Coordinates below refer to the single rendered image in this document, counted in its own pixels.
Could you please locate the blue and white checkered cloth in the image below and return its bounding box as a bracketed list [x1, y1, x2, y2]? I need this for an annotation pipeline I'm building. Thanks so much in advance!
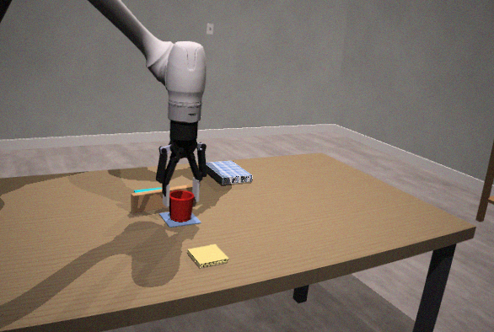
[206, 161, 253, 185]

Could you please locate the red cup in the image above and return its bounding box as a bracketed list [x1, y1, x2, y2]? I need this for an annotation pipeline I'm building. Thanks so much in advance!
[169, 190, 194, 222]

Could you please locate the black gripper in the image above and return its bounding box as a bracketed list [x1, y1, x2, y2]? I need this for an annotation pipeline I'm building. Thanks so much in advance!
[156, 121, 207, 207]

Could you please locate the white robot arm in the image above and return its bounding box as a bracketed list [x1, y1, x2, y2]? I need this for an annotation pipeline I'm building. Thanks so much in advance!
[88, 0, 207, 123]

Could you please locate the yellow sticky-note pad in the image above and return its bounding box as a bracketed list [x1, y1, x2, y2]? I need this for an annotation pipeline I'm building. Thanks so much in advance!
[188, 244, 228, 267]

